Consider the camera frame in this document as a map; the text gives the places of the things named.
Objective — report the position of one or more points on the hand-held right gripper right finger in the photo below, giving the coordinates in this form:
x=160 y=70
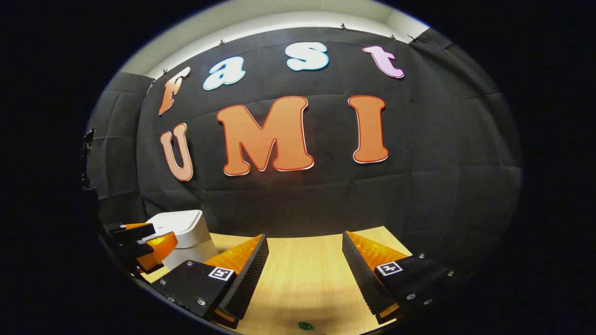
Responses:
x=361 y=274

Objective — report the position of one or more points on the white desktop garbage bin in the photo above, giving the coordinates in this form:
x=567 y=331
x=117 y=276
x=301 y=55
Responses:
x=186 y=228

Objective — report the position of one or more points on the black backdrop cloth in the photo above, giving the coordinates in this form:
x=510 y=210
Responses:
x=326 y=195

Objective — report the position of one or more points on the wooden desktop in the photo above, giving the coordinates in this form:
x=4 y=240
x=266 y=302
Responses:
x=302 y=279

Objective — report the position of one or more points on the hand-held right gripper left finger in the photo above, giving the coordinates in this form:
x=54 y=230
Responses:
x=247 y=279

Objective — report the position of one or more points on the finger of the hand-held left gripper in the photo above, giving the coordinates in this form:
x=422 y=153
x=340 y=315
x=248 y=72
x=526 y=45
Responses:
x=137 y=231
x=156 y=251

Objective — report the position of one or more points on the green paper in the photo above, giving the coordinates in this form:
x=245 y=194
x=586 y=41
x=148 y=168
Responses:
x=306 y=325

